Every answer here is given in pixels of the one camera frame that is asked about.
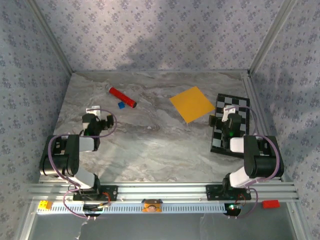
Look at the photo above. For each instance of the yellow toy brick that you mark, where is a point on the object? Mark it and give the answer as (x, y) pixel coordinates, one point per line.
(45, 205)

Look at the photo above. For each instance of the narrow aluminium extrusion rail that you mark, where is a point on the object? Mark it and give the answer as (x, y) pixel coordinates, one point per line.
(250, 87)

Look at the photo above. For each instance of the aluminium frame post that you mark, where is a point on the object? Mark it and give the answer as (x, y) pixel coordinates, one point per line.
(270, 37)

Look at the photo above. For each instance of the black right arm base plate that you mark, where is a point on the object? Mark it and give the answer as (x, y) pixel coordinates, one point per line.
(215, 192)

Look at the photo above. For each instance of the small blue block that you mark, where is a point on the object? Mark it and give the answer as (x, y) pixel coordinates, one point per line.
(121, 105)

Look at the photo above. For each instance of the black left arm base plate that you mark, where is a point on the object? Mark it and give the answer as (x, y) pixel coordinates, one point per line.
(110, 192)

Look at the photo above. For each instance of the wide aluminium mounting rail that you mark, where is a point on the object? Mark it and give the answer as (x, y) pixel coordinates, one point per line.
(162, 190)

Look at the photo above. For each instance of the black and grey checkerboard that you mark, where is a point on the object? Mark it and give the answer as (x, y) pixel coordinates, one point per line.
(242, 117)

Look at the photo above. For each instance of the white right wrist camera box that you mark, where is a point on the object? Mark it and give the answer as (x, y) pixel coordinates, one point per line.
(227, 111)

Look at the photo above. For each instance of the black round controller board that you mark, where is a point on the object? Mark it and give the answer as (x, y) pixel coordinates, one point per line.
(232, 211)
(91, 207)

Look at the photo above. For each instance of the orange-yellow square paper sheet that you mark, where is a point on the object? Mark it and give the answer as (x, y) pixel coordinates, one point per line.
(192, 105)

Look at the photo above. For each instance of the red toy brick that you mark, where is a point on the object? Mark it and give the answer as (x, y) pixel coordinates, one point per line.
(271, 204)

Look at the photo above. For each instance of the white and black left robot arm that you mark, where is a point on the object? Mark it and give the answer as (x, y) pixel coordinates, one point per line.
(62, 160)

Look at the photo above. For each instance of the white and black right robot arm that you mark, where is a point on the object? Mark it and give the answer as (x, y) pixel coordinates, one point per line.
(262, 162)

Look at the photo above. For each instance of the orange cartoon face figure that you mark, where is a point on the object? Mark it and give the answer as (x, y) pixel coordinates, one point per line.
(151, 207)

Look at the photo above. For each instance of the red glitter tube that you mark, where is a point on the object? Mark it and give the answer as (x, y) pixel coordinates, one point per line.
(122, 97)

